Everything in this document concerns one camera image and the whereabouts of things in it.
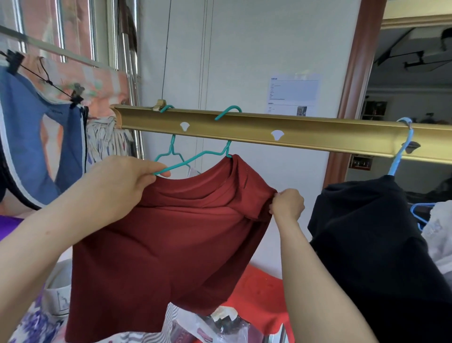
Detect person's right hand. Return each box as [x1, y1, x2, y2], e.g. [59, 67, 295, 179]
[269, 188, 306, 227]

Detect person's left hand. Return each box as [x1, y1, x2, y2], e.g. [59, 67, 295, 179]
[83, 155, 171, 230]

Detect teal wire hanger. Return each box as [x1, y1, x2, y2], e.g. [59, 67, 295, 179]
[152, 105, 243, 176]
[154, 104, 184, 170]

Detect dark red t-shirt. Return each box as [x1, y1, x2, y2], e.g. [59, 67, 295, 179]
[65, 154, 277, 343]

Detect gold clothes rail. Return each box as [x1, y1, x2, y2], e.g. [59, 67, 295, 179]
[110, 104, 452, 165]

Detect black t-shirt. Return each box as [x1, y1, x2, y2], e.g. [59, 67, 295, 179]
[307, 175, 452, 343]

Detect blue wire hanger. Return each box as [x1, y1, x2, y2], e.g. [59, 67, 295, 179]
[387, 117, 414, 177]
[410, 202, 437, 232]

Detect white lace blouse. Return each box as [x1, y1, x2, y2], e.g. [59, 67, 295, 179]
[422, 199, 452, 283]

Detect person's left forearm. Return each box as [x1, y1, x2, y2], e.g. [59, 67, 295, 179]
[0, 197, 117, 343]

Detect person's right forearm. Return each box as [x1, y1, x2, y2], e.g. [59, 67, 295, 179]
[274, 215, 379, 343]

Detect striped rag mop head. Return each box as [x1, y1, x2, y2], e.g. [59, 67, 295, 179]
[86, 116, 135, 167]

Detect orange patterned hanging sheet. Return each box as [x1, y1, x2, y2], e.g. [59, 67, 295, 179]
[0, 53, 129, 216]

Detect blue fabric cover white trim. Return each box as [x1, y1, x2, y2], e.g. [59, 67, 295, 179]
[0, 65, 89, 209]

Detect white paper notice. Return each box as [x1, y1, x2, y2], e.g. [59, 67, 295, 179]
[266, 73, 322, 117]

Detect metal mop poles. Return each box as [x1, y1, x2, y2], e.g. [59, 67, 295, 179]
[118, 0, 145, 160]

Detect clear plastic bag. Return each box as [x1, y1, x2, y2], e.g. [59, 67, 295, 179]
[169, 303, 266, 343]

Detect grey metal window pole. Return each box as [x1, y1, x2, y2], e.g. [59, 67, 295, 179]
[0, 24, 113, 70]

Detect purple white detergent bag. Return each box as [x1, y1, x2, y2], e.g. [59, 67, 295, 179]
[0, 215, 68, 343]

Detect window with metal bars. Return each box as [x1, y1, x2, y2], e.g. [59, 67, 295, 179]
[0, 0, 119, 70]

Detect ceiling lamp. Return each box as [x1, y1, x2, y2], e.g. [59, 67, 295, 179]
[374, 26, 452, 73]

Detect indoor wall shelf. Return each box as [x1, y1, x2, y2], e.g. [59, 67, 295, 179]
[348, 100, 388, 171]

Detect brown door frame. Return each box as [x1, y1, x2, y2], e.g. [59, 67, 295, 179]
[323, 0, 387, 188]

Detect thin steel lift cables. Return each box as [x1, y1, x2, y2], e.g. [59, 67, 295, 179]
[161, 0, 215, 110]

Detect black clip wire hanger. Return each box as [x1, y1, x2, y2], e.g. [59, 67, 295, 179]
[0, 49, 85, 108]

